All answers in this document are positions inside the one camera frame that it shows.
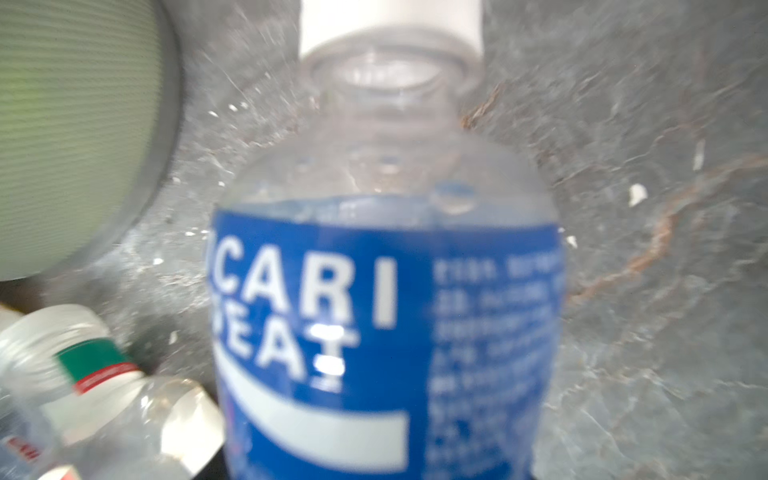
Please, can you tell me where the small blue label bottle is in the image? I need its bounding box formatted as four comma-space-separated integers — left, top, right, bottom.
206, 1, 565, 479

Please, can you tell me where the red label bottle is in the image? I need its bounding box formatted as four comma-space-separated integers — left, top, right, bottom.
1, 304, 225, 479

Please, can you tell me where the green lined trash bin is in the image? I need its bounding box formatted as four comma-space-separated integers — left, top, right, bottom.
1, 1, 182, 281

